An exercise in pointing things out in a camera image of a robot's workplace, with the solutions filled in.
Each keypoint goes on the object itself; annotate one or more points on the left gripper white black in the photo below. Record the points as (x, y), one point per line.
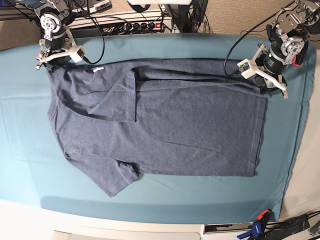
(270, 62)

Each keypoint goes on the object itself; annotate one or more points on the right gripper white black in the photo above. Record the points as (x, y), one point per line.
(56, 49)

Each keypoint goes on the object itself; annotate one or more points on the blue-grey heathered T-shirt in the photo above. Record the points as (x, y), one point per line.
(179, 117)

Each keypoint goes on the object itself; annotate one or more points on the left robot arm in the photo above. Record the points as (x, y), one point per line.
(289, 37)

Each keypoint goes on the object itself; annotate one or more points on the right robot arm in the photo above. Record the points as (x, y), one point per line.
(53, 15)

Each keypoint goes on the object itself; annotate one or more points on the orange black clamp top right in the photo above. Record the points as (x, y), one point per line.
(299, 58)

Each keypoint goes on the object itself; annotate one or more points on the teal table cloth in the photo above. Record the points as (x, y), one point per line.
(33, 170)

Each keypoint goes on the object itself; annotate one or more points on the white power strip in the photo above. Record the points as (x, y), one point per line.
(116, 25)

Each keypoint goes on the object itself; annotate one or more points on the orange blue clamp bottom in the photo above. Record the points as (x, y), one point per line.
(258, 227)

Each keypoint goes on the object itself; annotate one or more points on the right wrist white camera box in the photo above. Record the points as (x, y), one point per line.
(77, 53)

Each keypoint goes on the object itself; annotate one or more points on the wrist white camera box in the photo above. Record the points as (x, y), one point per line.
(247, 68)
(77, 53)

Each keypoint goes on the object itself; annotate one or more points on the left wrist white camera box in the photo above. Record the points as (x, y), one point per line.
(247, 68)

